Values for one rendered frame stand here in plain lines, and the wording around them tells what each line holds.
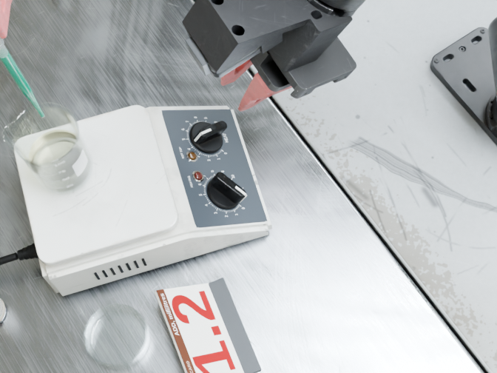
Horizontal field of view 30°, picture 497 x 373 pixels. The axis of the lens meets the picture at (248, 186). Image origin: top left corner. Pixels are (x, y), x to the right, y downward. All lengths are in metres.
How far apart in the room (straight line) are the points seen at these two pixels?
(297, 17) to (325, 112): 0.27
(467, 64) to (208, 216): 0.30
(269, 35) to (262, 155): 0.27
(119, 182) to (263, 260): 0.15
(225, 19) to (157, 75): 0.33
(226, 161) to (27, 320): 0.23
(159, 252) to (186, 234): 0.03
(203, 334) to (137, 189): 0.14
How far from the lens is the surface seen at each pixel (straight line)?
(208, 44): 0.62
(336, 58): 0.71
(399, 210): 0.87
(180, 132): 0.83
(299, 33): 0.65
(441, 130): 0.90
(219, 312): 0.83
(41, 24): 0.98
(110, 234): 0.77
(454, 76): 0.92
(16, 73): 0.65
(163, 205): 0.77
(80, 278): 0.81
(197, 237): 0.79
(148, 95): 0.92
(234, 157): 0.84
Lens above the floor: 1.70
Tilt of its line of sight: 68 degrees down
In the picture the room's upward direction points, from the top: 5 degrees counter-clockwise
